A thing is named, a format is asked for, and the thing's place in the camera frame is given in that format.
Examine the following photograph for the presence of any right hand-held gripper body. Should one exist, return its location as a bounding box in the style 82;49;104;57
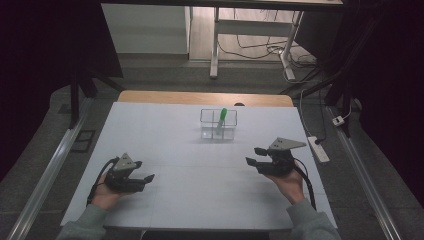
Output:
258;137;308;178

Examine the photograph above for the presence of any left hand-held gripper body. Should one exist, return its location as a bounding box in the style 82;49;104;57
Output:
104;152;147;193

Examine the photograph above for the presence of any green highlighter pen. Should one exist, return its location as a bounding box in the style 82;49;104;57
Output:
215;107;228;136

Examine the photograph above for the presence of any clear plastic pen holder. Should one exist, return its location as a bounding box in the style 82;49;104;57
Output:
199;108;238;141

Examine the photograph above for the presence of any person's right hand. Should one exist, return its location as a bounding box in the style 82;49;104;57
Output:
264;162;306;205

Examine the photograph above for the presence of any person's left hand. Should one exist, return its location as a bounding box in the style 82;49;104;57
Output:
91;179;135;211

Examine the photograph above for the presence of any white table cover board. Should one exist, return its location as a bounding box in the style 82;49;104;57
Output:
60;101;338;232

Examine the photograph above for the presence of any white power strip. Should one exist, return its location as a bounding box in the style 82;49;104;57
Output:
306;135;331;164

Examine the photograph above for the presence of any wooden table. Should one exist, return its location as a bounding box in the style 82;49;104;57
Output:
117;89;295;108

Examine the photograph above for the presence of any black metal stand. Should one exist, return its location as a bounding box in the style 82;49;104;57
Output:
67;64;128;130
279;13;385;138

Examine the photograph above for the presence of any dark curtain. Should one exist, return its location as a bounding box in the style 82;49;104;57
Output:
293;0;424;208
0;0;124;183

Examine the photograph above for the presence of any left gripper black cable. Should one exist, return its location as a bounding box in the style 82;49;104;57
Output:
86;156;120;206

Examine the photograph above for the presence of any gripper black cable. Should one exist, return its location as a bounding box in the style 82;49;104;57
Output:
292;157;317;211
86;156;120;206

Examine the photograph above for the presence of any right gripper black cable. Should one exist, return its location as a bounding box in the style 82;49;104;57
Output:
292;157;317;211

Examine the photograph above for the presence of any black floor frame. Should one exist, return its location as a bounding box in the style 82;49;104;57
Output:
70;129;97;154

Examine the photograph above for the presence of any aluminium rail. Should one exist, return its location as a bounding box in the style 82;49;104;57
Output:
6;96;95;240
325;105;405;240

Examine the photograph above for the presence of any tangle of floor cables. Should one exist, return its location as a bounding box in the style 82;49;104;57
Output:
218;8;318;85

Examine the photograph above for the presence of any white desk frame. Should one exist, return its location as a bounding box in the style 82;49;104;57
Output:
209;6;305;82

